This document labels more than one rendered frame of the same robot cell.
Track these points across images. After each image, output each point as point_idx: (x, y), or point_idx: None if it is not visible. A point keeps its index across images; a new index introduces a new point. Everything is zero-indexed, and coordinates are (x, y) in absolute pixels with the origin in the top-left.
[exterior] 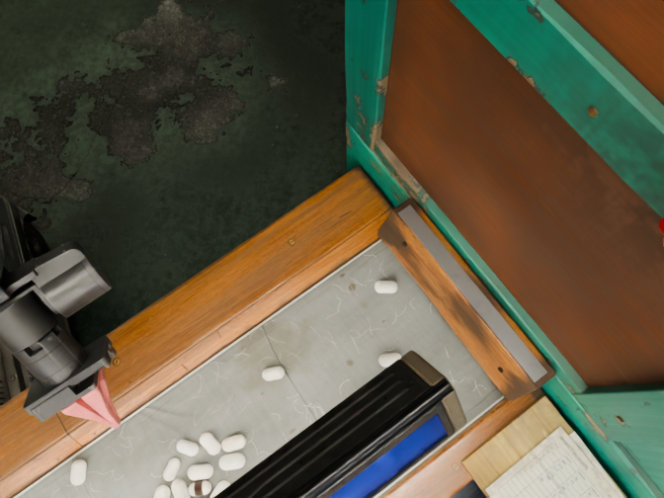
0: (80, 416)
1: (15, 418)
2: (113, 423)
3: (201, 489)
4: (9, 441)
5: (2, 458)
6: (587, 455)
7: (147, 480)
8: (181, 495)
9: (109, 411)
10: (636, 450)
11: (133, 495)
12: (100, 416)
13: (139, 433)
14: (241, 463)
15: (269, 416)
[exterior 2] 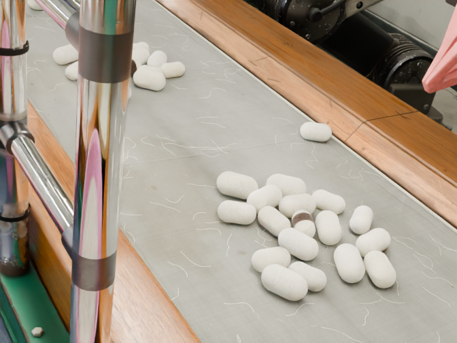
0: (451, 22)
1: (373, 93)
2: (434, 71)
3: (305, 218)
4: (348, 88)
5: (328, 83)
6: None
7: (307, 186)
8: (296, 198)
9: (455, 57)
10: None
11: (286, 173)
12: (449, 47)
13: (369, 186)
14: (350, 267)
15: (432, 328)
